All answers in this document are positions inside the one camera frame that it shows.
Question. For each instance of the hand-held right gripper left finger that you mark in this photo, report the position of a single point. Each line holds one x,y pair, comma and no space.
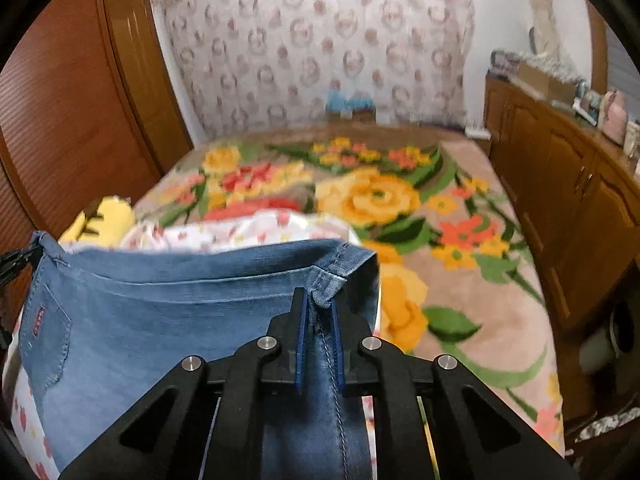
300,345

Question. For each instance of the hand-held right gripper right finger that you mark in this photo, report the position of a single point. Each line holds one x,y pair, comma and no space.
336,350

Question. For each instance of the wooden sideboard cabinet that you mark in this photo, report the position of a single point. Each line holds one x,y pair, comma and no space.
575,200

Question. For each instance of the blue denim pants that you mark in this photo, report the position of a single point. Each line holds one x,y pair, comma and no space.
165,310

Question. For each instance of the wide cardboard box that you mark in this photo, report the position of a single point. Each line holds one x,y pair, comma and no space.
545,82

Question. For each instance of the white strawberry print sheet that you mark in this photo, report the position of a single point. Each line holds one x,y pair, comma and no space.
250,232

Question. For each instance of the grey bin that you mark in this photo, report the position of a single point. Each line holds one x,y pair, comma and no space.
607,345

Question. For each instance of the wooden window frame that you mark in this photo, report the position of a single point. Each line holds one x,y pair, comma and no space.
597,50

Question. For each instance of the pink bottle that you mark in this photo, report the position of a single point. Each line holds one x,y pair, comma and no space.
615,117

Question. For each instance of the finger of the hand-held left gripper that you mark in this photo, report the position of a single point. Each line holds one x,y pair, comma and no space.
17,262

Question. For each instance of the blue cloth bundle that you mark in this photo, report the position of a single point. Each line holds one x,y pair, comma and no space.
347,99

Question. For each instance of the yellow plush toy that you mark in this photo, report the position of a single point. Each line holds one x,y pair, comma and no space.
107,220

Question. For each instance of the floral blanket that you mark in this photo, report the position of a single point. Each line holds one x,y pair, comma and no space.
400,200

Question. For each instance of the cream lace curtain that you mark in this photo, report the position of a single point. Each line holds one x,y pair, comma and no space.
542,5

